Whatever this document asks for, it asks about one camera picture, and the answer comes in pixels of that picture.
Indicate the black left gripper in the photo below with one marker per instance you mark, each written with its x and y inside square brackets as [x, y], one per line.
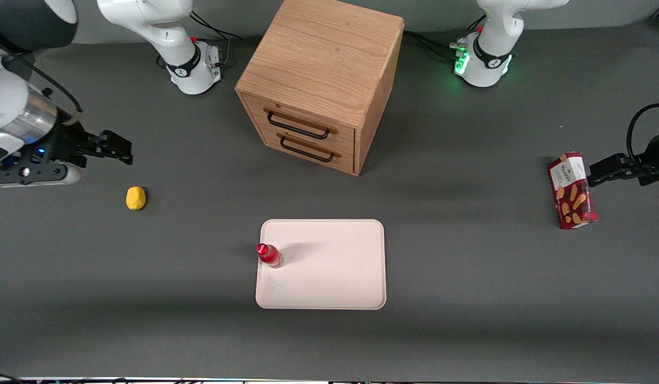
[656, 154]

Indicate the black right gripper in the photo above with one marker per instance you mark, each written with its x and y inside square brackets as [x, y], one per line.
[63, 142]

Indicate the red coke bottle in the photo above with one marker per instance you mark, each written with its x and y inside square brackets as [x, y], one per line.
[269, 255]

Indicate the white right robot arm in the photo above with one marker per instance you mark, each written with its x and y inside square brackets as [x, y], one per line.
[164, 37]

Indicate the beige plastic tray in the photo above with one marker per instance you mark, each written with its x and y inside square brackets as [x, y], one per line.
[329, 272]

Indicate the red cookie box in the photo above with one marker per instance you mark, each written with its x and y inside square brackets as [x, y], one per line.
[572, 192]

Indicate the yellow lemon toy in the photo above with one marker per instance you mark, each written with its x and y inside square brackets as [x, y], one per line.
[136, 198]

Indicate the wooden two-drawer cabinet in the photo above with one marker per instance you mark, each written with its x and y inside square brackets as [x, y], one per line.
[319, 58]

